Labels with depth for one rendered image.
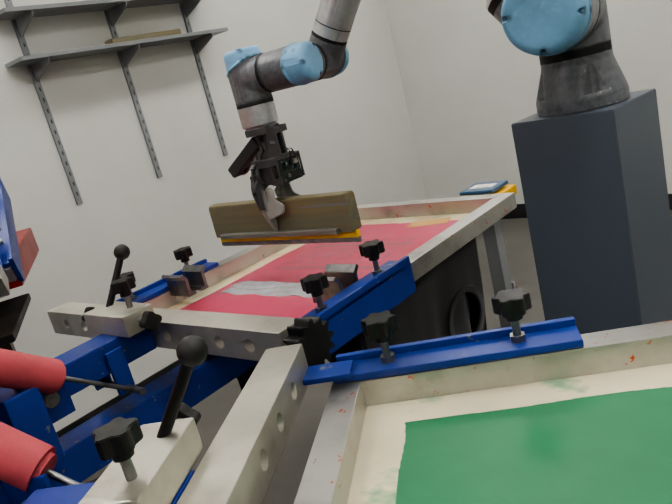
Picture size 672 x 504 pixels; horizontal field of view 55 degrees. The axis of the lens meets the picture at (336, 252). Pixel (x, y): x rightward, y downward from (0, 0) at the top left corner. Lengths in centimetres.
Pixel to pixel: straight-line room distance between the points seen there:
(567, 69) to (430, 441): 68
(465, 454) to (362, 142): 425
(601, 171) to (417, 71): 422
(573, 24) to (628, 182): 28
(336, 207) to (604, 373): 62
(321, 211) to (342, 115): 348
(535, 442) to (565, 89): 64
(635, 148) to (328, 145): 354
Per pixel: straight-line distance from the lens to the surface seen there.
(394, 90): 529
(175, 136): 372
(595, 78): 117
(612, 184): 114
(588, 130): 113
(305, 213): 130
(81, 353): 110
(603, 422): 74
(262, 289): 140
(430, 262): 128
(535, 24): 102
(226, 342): 100
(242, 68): 130
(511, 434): 73
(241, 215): 143
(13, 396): 100
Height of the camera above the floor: 135
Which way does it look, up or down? 15 degrees down
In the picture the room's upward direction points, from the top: 14 degrees counter-clockwise
